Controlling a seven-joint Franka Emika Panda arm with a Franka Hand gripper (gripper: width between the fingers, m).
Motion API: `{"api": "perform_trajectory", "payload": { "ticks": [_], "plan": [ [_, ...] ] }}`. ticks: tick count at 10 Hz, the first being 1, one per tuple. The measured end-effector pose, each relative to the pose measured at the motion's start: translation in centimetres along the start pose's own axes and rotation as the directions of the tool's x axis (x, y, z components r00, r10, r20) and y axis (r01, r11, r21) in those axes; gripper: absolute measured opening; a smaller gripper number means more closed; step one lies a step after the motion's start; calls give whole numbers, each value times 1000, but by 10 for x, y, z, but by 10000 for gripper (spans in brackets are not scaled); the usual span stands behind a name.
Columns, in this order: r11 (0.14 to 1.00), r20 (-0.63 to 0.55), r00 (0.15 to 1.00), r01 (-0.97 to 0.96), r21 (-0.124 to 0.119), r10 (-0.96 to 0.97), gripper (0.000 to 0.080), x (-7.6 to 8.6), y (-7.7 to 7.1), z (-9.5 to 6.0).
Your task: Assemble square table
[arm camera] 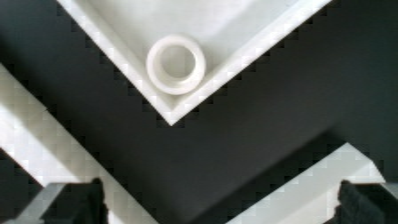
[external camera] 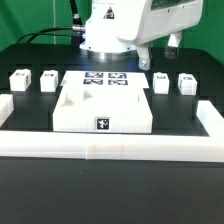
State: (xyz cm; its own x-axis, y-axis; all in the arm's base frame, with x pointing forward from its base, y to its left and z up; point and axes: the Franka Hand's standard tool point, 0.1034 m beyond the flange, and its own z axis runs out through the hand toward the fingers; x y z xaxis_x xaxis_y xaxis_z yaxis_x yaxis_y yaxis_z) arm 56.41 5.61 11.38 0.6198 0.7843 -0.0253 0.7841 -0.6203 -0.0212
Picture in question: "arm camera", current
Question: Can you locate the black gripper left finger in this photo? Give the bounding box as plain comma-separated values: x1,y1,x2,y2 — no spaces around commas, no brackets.
23,178,108,224

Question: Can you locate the white U-shaped obstacle fence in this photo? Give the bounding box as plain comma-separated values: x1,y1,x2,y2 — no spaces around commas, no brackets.
0,64,398,224

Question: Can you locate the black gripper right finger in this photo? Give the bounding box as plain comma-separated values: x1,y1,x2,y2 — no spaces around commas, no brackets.
334,181,398,224

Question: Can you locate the white square table top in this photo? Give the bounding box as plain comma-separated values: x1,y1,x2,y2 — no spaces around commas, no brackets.
57,0,332,124

